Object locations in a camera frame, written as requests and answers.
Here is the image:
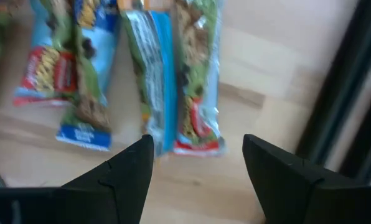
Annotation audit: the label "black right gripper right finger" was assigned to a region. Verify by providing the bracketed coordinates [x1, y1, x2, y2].
[242, 133, 371, 224]

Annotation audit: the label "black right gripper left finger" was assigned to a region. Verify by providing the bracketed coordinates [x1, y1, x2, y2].
[0, 134, 154, 224]

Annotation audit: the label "blue oatmeal raisin granola bar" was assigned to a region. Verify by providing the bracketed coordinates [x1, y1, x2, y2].
[55, 0, 120, 152]

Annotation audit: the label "granola bar orange ends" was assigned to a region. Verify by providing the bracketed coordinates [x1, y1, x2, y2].
[118, 0, 177, 158]

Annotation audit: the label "granola bar red end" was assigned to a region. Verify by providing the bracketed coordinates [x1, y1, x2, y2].
[12, 0, 79, 107]
[172, 0, 226, 157]

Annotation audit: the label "black table frame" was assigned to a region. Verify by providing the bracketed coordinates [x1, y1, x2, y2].
[296, 0, 371, 186]

